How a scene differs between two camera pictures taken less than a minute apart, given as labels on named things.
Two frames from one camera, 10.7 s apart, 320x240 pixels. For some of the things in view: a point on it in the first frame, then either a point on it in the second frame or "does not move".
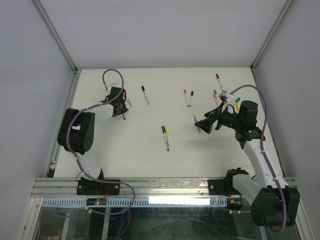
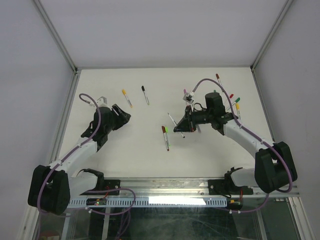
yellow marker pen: (128, 101) does not move
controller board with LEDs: (96, 201) does not move
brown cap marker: (163, 129) does not move
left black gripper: (124, 109) to (122, 117)
